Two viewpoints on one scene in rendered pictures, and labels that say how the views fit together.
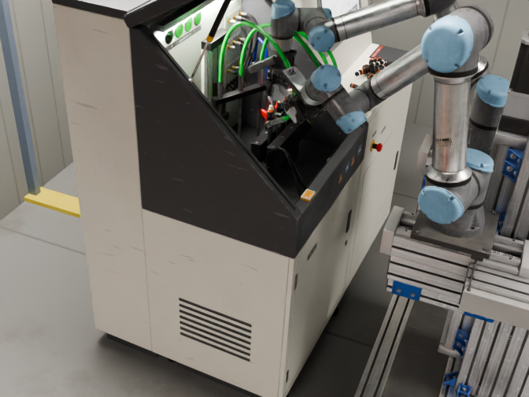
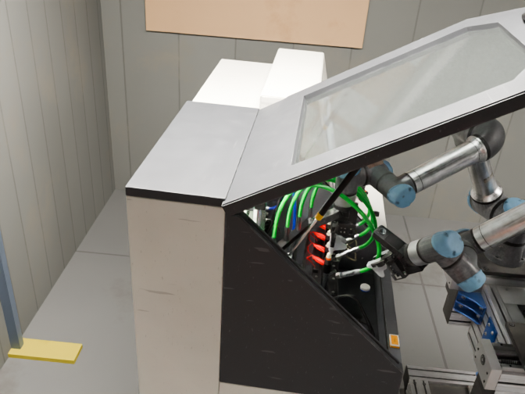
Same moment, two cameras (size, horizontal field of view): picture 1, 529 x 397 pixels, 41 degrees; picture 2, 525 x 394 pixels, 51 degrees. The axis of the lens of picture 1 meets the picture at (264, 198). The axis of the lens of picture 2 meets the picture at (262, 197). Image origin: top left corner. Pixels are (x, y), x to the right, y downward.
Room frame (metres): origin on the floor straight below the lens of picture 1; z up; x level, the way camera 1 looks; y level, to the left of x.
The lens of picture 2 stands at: (0.73, 0.74, 2.25)
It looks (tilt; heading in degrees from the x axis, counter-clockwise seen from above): 30 degrees down; 341
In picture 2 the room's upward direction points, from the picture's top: 4 degrees clockwise
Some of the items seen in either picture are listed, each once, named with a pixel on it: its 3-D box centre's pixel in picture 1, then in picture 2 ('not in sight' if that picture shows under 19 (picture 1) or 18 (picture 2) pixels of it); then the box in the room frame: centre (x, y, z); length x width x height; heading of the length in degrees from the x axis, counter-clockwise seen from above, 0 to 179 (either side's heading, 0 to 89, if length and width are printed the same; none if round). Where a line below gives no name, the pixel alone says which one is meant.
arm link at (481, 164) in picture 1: (467, 175); not in sight; (1.64, -0.56, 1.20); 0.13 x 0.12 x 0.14; 145
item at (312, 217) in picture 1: (329, 183); (384, 316); (2.07, -0.23, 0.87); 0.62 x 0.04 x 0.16; 156
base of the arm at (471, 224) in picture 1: (460, 208); not in sight; (1.65, -0.56, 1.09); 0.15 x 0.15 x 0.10
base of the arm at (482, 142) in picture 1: (484, 131); (507, 245); (2.11, -0.74, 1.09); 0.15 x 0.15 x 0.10
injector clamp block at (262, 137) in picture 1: (282, 142); (323, 280); (2.27, -0.06, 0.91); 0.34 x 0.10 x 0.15; 156
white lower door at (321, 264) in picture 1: (322, 276); not in sight; (2.06, -0.24, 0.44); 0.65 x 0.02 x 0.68; 156
